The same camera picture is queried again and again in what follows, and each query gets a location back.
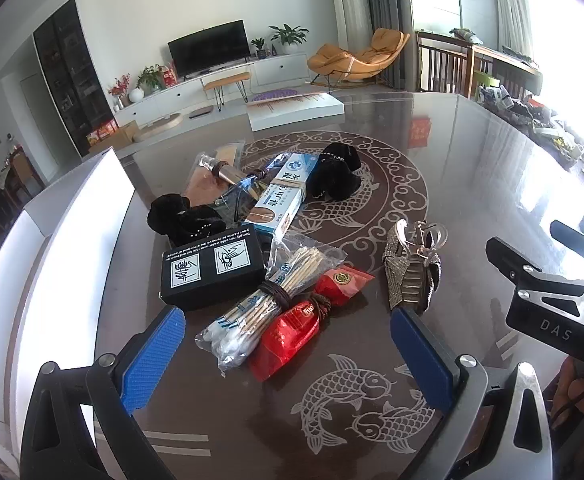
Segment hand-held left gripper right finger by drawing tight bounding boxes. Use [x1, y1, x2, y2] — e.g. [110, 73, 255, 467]
[391, 306, 555, 480]

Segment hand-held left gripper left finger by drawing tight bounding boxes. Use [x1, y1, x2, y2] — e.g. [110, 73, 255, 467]
[19, 304, 193, 480]

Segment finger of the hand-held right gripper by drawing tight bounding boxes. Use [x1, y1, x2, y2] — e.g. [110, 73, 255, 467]
[550, 219, 584, 281]
[486, 236, 584, 311]

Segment silver cosmetic tube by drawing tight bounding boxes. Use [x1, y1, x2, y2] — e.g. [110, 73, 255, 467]
[197, 154, 265, 186]

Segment rhinestone hair claw clip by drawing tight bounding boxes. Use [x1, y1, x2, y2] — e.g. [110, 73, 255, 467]
[383, 219, 445, 313]

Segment black printed box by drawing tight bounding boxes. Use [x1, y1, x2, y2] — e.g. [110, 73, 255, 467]
[160, 227, 265, 311]

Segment bag of cotton swabs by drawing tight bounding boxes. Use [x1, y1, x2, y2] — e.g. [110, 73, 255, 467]
[194, 237, 347, 378]

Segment row of small clutter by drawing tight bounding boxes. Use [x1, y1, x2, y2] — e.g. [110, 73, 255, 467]
[476, 85, 584, 171]

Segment red foil packet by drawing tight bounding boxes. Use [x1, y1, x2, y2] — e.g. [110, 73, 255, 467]
[248, 266, 376, 382]

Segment black rhinestone scrunchie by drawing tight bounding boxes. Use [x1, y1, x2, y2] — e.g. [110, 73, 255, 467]
[147, 192, 227, 248]

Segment tinted glasses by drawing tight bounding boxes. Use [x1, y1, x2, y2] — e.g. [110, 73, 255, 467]
[212, 175, 273, 221]

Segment black velvet beaded scrunchie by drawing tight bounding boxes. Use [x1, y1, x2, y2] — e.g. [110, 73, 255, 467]
[312, 142, 365, 201]

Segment blue and white carton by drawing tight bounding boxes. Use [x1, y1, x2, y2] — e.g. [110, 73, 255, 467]
[239, 152, 323, 238]

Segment wooden slatted chair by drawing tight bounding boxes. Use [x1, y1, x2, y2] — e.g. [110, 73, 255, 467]
[416, 31, 472, 96]

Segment cardboard box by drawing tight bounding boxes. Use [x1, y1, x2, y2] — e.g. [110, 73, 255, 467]
[86, 120, 140, 153]

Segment round wooden tray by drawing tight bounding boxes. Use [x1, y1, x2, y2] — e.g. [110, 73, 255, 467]
[134, 114, 185, 143]

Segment white sheer curtain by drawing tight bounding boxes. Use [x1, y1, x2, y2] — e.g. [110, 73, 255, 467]
[489, 0, 542, 61]

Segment orange lounge chair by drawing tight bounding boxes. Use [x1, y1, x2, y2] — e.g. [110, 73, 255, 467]
[306, 27, 411, 86]

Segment white box with tan flap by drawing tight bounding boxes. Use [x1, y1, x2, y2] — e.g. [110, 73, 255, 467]
[246, 91, 347, 133]

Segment red flowers in white vase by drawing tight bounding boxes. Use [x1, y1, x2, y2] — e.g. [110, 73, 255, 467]
[108, 74, 145, 106]

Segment leafy potted plant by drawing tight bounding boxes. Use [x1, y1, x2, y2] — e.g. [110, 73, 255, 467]
[137, 64, 165, 95]

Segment grey curtain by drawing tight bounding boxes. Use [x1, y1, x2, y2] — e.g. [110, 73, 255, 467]
[362, 0, 417, 91]

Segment purple round mat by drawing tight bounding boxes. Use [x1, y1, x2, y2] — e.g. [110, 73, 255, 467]
[248, 87, 297, 103]

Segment wooden bench with metal legs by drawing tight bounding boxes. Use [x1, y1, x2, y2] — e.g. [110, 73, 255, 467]
[203, 71, 251, 111]

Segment black display cabinet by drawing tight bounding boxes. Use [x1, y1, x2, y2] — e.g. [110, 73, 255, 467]
[33, 0, 118, 161]

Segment white television cabinet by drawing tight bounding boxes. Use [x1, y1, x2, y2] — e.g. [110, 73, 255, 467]
[112, 51, 317, 126]

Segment beige curtain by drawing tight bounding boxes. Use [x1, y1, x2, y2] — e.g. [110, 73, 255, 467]
[327, 0, 373, 46]

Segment large potted green plant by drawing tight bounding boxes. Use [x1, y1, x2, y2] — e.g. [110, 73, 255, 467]
[269, 24, 310, 56]

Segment flat screen television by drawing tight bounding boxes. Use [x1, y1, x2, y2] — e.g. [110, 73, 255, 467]
[167, 20, 250, 80]

